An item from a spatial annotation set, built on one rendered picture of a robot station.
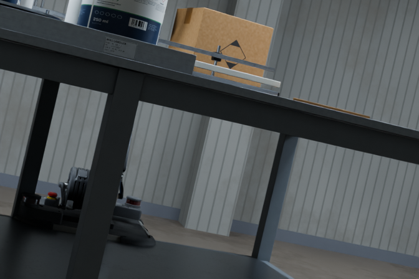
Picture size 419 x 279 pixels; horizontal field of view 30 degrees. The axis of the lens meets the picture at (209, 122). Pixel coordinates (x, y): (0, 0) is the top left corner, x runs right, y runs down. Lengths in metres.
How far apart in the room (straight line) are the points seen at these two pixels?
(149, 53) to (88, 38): 0.14
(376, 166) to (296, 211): 0.67
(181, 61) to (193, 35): 1.04
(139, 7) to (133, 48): 0.12
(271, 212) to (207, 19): 0.87
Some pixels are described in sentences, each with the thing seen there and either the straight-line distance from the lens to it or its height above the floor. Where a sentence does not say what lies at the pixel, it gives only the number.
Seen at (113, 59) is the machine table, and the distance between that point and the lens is 1.69.
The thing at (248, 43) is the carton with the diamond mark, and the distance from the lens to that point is 2.90.
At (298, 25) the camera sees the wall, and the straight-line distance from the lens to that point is 5.45.
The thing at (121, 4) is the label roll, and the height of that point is 0.96.
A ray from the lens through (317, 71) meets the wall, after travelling 5.49.
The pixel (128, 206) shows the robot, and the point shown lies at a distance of 3.41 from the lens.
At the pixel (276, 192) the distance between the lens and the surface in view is 3.20.
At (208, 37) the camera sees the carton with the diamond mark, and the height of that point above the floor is 1.02.
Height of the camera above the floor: 0.76
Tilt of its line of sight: 1 degrees down
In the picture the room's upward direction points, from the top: 13 degrees clockwise
